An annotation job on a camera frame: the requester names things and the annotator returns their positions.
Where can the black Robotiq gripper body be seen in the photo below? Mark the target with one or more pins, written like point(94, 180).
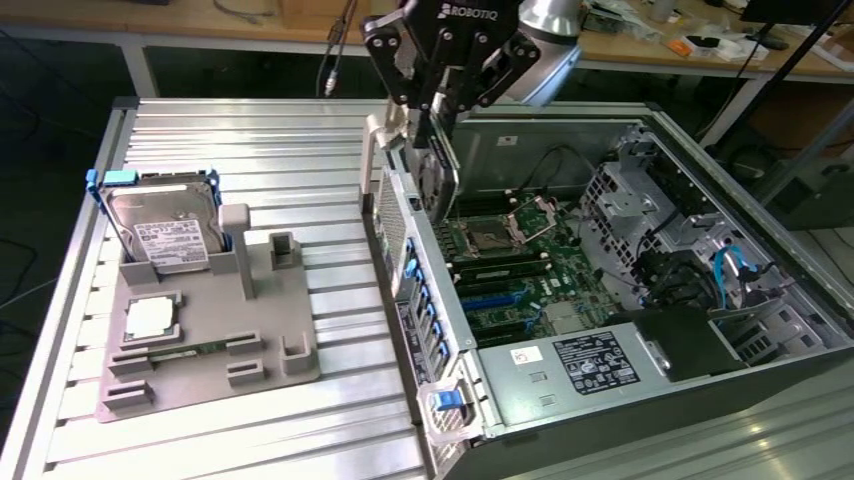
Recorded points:
point(468, 35)

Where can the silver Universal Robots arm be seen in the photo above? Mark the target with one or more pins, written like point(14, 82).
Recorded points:
point(548, 60)

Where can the blue expansion slot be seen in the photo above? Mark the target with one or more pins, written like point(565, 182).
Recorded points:
point(497, 301)

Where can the orange small box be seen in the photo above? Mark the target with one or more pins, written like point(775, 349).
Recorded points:
point(677, 46)

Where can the metal socket cover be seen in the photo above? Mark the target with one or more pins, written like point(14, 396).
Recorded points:
point(535, 217)

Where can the wooden desk with clutter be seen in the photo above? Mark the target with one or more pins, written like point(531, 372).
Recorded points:
point(708, 62)

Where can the metal disk bay cage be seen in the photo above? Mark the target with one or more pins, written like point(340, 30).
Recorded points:
point(621, 210)

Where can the CPU socket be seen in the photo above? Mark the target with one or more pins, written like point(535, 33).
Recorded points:
point(488, 239)

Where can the black installed RAM stick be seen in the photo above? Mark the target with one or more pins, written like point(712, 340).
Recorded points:
point(501, 270)

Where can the black slanted pole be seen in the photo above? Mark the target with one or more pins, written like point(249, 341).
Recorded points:
point(797, 50)

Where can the black computer monitor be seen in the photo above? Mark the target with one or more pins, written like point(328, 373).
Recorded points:
point(795, 10)

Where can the silver hard disk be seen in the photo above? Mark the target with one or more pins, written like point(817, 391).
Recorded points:
point(161, 220)

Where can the grey plastic parts rack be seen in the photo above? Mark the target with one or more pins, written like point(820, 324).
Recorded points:
point(214, 310)

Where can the grey power supply unit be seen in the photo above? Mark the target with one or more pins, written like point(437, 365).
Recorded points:
point(535, 375)

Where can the silver CPU chip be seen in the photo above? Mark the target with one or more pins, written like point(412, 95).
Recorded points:
point(154, 319)

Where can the green RAM stick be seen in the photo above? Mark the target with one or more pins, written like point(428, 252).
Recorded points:
point(181, 351)

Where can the blue case latch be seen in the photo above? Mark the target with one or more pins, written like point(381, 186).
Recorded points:
point(447, 401)

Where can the grey open PC case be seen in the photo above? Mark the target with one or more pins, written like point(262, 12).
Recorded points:
point(601, 400)

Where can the wooden desk with white frame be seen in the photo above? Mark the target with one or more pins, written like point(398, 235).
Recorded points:
point(201, 25)

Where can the hard drive with blue bracket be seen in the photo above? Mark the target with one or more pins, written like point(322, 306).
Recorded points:
point(121, 177)

